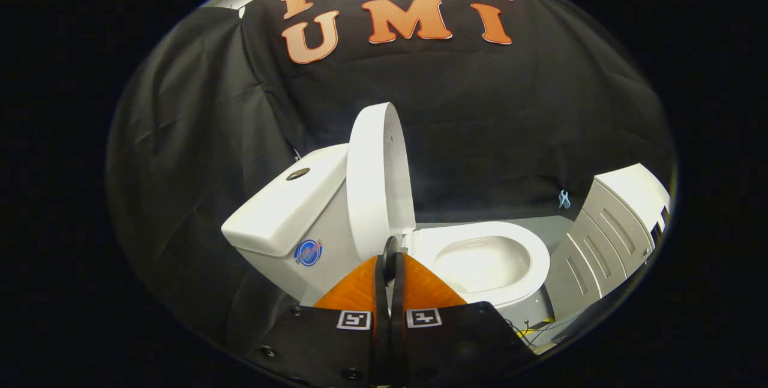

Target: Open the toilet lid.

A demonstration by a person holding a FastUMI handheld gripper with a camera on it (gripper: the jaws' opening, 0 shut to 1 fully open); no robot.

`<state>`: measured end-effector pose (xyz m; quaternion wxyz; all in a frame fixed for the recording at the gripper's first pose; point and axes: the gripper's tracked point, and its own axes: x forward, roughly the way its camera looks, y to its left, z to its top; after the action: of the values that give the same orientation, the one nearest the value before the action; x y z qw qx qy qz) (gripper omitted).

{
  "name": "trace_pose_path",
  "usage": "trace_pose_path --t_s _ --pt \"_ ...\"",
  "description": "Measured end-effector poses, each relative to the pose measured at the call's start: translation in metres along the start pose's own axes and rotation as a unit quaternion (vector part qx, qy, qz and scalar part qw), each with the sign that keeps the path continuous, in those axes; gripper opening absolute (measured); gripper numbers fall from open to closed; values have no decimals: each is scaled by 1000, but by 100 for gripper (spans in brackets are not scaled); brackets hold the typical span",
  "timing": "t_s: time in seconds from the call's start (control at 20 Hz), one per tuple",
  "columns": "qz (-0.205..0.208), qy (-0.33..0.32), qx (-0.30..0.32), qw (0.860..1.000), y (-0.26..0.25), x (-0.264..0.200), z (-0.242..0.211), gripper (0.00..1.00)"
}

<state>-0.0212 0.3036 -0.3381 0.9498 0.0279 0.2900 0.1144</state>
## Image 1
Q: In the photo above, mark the blue clip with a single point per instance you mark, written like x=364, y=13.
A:
x=564, y=199

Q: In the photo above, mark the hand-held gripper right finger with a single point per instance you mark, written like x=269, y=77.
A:
x=450, y=346

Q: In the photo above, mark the white drawer cabinet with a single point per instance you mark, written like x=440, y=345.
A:
x=606, y=238

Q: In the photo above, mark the black backdrop cloth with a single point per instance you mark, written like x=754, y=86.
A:
x=480, y=124

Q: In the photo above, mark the white toilet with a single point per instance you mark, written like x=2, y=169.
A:
x=282, y=208

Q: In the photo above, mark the round black tag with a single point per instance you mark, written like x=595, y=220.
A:
x=390, y=249

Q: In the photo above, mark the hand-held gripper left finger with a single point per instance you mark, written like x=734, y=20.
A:
x=330, y=346

